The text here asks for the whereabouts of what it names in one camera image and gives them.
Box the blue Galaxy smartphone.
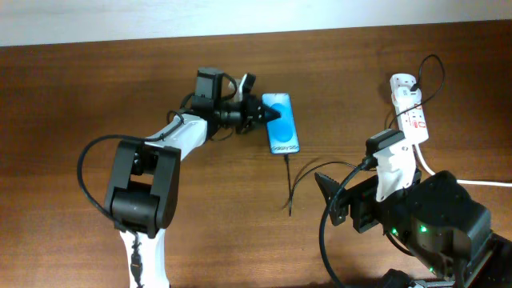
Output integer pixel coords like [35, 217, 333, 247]
[262, 93, 300, 154]

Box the black USB charging cable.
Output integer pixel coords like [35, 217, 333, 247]
[282, 54, 446, 217]

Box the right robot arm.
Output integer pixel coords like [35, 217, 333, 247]
[315, 171, 511, 287]

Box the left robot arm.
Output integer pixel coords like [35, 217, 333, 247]
[104, 67, 281, 287]

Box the white USB charger adapter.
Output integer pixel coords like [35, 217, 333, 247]
[391, 86, 422, 107]

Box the white power strip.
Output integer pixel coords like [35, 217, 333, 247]
[390, 74, 429, 144]

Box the white power strip cord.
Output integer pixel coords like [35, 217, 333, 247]
[414, 142, 512, 188]

